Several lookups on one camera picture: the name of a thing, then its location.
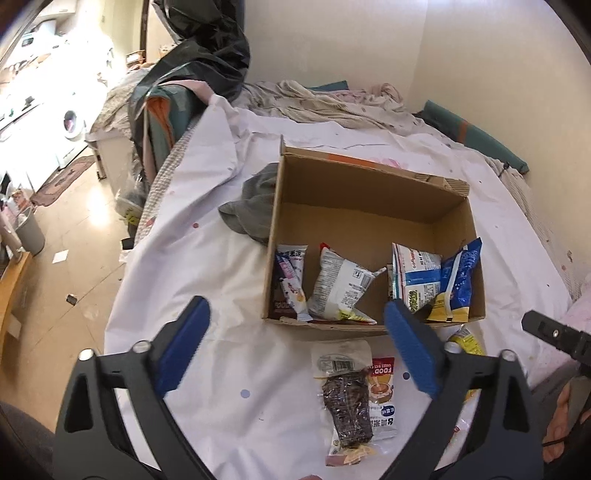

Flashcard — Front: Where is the person right hand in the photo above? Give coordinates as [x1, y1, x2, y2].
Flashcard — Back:
[543, 380, 573, 464]

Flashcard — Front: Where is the brown cardboard box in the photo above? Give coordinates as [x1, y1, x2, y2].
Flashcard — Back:
[262, 145, 477, 327]

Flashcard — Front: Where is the white pink snack packet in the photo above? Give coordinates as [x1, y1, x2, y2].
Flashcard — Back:
[276, 244, 312, 322]

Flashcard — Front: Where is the white grey snack bag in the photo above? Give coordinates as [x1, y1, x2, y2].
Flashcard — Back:
[308, 244, 387, 325]

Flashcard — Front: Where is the crumpled beige blanket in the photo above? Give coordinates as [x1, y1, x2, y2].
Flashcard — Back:
[232, 80, 454, 146]

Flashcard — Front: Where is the white washing machine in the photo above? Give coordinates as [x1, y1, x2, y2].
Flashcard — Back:
[32, 85, 103, 169]

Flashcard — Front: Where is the grey cloth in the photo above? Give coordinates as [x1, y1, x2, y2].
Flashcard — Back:
[218, 163, 279, 245]

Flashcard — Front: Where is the teal orange pillow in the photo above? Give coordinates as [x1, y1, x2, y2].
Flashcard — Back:
[416, 100, 530, 175]

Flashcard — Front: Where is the red white cake snack packet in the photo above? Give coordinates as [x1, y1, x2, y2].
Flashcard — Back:
[367, 357, 397, 441]

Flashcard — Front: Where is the yellow snack packet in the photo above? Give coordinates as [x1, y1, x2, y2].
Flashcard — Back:
[447, 324, 487, 402]

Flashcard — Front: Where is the patterned floor mat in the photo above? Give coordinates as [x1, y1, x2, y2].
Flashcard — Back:
[31, 155, 95, 207]

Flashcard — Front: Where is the grey waste bin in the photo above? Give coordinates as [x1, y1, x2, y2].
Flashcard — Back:
[15, 207, 45, 256]

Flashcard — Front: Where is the blue yellow snack bag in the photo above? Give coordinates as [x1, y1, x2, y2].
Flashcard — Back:
[428, 238, 482, 323]

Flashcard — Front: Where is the white bed sheet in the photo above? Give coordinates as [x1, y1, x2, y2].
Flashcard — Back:
[104, 96, 571, 479]

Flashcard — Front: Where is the dark seaweed snack packet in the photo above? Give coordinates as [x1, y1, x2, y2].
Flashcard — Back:
[311, 340, 373, 467]

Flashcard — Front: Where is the white blue snack bag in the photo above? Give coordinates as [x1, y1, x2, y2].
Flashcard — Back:
[392, 243, 442, 313]

